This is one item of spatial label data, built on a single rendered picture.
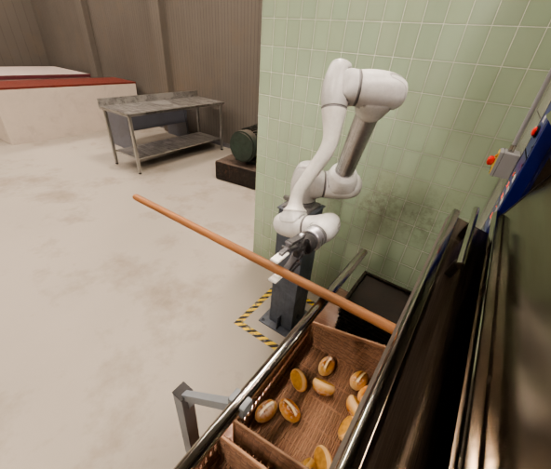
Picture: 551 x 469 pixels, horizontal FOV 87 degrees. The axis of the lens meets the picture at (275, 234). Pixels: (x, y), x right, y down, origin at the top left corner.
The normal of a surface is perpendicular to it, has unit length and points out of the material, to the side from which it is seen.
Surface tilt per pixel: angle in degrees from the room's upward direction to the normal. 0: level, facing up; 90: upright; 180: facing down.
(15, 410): 0
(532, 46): 90
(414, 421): 13
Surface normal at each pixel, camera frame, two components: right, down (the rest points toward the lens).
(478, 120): -0.59, 0.40
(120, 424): 0.07, -0.84
